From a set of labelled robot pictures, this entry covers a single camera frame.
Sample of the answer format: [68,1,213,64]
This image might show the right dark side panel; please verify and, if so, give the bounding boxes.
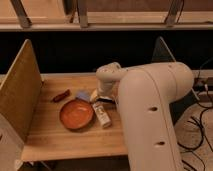
[152,36,199,124]

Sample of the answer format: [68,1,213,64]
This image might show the black and white brush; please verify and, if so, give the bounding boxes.
[98,97,116,104]

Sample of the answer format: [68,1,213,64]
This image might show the left wooden side panel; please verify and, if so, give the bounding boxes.
[0,39,44,171]

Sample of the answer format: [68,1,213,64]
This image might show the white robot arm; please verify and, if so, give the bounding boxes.
[96,62,194,171]

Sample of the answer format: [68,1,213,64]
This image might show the orange round plate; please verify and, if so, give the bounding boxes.
[59,99,94,130]

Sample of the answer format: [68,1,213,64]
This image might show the white labelled bottle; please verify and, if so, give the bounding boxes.
[92,102,111,128]

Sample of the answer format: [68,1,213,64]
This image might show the dark red chili pepper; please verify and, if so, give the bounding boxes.
[52,89,71,103]

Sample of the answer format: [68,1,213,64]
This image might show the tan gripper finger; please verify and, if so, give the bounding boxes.
[90,90,99,103]

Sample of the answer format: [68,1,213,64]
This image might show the black floor cables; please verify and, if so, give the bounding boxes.
[176,56,213,171]

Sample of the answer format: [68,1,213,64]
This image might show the wooden shelf with brackets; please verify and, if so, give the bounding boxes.
[0,0,213,31]

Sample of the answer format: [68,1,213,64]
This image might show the blue sponge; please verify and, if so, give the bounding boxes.
[76,91,90,102]

